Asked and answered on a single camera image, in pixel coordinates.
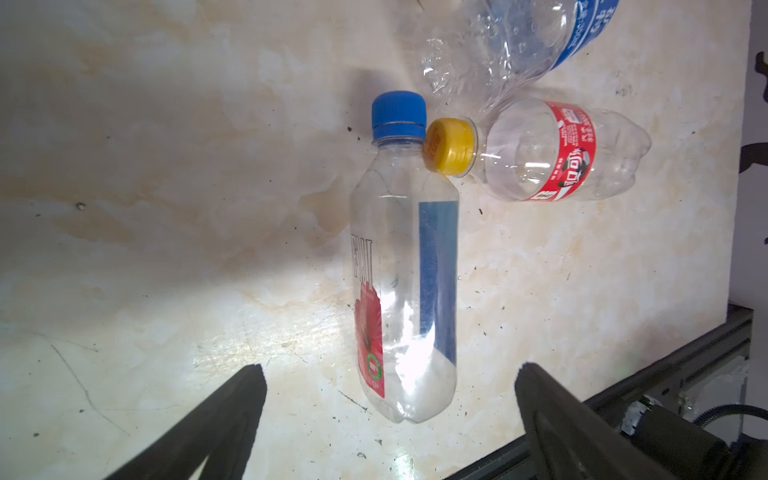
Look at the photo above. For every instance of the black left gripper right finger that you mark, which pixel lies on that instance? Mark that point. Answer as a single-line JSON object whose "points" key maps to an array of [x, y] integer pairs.
{"points": [[568, 440]]}

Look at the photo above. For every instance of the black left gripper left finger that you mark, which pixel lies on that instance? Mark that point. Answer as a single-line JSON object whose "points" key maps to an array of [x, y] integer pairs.
{"points": [[216, 437]]}

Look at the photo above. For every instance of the tall clear blue cap bottle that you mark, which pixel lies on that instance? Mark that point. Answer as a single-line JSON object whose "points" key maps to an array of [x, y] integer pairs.
{"points": [[404, 250]]}

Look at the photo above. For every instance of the red label cola bottle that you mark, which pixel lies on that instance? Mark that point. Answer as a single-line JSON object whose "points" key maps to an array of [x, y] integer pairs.
{"points": [[535, 150]]}

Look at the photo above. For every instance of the blue label water bottle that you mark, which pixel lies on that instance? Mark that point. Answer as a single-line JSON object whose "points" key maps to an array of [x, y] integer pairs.
{"points": [[473, 55]]}

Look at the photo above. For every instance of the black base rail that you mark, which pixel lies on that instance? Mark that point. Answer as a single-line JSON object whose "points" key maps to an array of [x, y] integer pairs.
{"points": [[670, 380]]}

